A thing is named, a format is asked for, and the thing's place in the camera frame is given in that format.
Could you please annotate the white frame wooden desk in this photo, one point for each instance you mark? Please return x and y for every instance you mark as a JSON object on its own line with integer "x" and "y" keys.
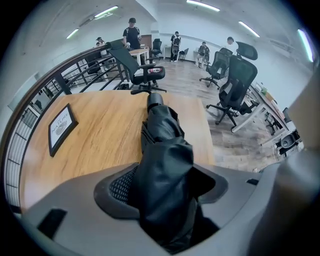
{"x": 272, "y": 105}

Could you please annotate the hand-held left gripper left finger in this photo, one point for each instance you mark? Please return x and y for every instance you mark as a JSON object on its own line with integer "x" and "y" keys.
{"x": 82, "y": 212}

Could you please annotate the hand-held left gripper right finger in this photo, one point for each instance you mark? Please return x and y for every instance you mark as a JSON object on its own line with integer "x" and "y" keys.
{"x": 250, "y": 205}

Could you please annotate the wooden table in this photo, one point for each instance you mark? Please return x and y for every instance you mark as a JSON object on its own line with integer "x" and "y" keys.
{"x": 105, "y": 120}

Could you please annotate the red label bottle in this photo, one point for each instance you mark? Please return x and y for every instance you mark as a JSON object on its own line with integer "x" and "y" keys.
{"x": 153, "y": 70}

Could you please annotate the long ceiling tube light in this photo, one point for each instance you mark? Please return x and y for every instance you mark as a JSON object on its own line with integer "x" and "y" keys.
{"x": 203, "y": 5}
{"x": 72, "y": 33}
{"x": 305, "y": 45}
{"x": 106, "y": 11}
{"x": 248, "y": 29}

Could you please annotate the black mesh office chair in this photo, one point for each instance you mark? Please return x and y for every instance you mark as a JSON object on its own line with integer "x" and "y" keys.
{"x": 125, "y": 62}

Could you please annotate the black framed picture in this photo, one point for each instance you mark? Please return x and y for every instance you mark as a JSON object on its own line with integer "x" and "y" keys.
{"x": 62, "y": 127}

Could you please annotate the black headrest office chair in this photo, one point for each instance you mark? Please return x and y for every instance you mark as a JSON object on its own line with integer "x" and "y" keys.
{"x": 240, "y": 75}

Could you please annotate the black umbrella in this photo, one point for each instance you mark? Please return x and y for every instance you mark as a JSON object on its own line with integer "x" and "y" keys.
{"x": 165, "y": 175}

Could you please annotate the light wooden desk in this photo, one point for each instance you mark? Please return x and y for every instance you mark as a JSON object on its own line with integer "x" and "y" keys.
{"x": 140, "y": 51}

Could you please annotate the black metal railing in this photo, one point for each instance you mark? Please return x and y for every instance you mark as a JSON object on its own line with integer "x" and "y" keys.
{"x": 62, "y": 85}

